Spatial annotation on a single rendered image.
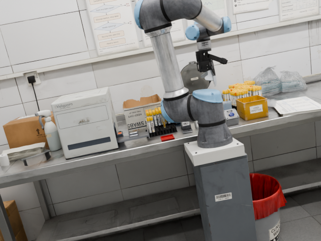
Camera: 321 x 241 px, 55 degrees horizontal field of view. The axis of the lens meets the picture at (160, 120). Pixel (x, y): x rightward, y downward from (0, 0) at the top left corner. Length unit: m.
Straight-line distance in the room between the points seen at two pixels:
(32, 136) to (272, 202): 1.46
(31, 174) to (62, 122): 0.31
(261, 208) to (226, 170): 0.61
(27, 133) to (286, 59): 1.84
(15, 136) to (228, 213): 1.34
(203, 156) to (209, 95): 0.24
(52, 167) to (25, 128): 0.46
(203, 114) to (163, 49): 0.31
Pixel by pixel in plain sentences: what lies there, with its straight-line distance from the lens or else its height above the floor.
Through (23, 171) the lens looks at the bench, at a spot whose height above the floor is 0.87.
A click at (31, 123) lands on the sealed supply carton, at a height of 1.04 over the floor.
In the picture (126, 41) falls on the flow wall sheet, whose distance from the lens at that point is 2.19.
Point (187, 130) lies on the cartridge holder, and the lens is 1.67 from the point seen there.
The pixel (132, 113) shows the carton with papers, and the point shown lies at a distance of 1.89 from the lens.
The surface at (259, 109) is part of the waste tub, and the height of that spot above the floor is 0.93.
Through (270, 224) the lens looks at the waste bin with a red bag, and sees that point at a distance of 1.98.
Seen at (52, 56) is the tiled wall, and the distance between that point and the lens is 2.25.
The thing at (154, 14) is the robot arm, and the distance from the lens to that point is 1.26.
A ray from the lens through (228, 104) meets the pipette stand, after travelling 1.79.
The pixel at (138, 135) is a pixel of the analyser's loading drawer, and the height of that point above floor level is 0.92.
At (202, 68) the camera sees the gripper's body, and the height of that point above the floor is 1.18.
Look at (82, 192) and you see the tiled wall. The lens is 2.46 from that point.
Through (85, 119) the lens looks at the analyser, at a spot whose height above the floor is 1.06.
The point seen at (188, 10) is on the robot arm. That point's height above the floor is 1.46.
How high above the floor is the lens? 1.37
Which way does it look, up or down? 14 degrees down
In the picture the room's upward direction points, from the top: 11 degrees counter-clockwise
